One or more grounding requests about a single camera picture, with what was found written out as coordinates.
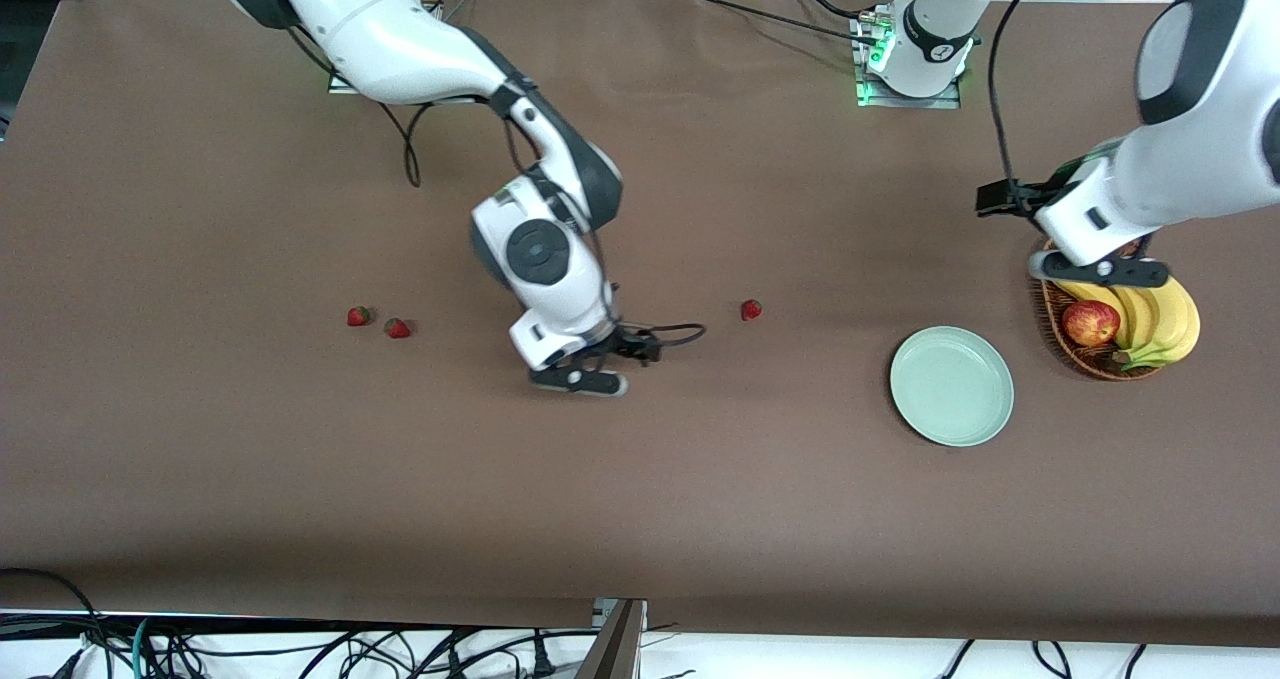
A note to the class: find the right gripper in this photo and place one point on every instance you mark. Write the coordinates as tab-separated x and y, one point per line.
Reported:
627	343

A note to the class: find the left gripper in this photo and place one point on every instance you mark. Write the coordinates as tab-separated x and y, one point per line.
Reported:
1031	200

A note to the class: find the red strawberry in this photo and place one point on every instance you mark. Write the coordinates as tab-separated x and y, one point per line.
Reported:
397	328
358	316
751	309

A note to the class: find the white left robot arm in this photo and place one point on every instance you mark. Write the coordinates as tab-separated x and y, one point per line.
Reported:
1210	149

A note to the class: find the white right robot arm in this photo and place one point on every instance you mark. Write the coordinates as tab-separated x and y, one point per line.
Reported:
380	29

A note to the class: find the mint green round plate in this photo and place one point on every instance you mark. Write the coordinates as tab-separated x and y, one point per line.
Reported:
950	389

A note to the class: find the red apple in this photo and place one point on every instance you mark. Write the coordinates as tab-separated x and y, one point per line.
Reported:
1090	323

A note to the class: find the brown wicker basket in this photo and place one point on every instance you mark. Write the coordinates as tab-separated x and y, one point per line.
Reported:
1050	319

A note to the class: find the yellow banana bunch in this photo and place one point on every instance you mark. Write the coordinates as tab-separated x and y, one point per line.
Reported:
1170	324

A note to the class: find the brown table cover cloth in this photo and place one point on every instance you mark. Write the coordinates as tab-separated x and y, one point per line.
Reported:
700	509

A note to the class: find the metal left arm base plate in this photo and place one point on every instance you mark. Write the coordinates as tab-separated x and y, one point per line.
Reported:
940	102

